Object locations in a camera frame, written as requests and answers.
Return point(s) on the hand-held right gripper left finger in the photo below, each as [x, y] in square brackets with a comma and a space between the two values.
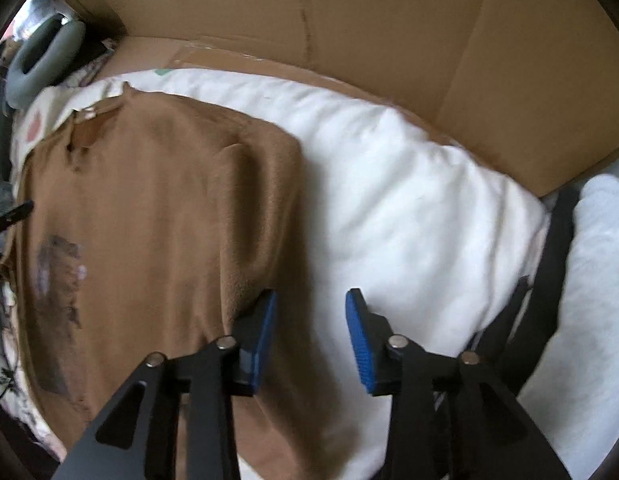
[262, 340]

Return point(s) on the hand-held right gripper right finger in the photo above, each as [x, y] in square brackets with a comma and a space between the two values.
[362, 345]

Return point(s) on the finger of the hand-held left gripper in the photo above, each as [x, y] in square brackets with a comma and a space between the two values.
[14, 215]

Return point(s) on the brown printed t-shirt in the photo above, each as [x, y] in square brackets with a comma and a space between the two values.
[179, 210]

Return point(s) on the grey neck pillow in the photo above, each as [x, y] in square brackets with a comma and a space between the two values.
[17, 87]

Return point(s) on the white fluffy spotted blanket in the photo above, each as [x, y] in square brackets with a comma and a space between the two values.
[9, 360]

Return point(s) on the cream bear print bed sheet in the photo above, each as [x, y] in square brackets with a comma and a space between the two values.
[414, 200]

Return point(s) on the black folded garment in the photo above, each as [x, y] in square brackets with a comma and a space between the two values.
[554, 260]

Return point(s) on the light grey folded sweatshirt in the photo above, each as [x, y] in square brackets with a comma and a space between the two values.
[589, 285]

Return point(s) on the large cardboard sheet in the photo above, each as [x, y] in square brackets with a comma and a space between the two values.
[389, 20]

